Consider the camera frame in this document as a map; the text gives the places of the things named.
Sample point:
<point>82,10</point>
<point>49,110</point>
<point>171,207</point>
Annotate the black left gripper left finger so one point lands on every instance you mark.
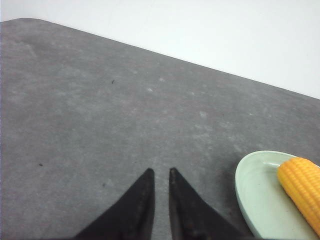
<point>129,218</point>

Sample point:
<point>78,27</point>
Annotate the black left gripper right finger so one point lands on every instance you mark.
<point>191,218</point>

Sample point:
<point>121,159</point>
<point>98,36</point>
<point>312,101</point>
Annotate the yellow corn cob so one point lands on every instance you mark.
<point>300,179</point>

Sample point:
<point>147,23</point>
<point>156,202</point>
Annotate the green oval plate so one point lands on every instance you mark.
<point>268,211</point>

